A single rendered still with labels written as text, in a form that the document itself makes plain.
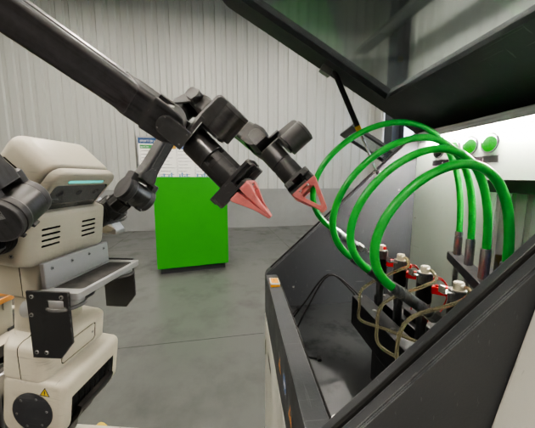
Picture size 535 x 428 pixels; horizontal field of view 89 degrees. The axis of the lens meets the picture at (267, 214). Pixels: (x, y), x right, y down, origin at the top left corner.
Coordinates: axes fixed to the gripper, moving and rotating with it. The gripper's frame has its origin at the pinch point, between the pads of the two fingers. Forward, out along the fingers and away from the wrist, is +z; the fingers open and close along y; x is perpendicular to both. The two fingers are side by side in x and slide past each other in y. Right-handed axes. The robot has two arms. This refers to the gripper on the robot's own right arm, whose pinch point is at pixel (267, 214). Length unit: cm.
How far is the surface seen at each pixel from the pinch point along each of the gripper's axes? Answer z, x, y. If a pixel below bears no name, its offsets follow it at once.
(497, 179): 21.1, -3.2, 29.4
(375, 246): 15.2, -8.0, 9.8
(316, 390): 26.2, -8.5, -13.3
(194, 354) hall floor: 30, 125, -140
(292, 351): 22.8, 0.9, -16.4
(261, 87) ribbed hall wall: -252, 647, 79
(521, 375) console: 35.1, -15.9, 11.2
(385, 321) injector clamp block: 34.7, 10.4, -0.7
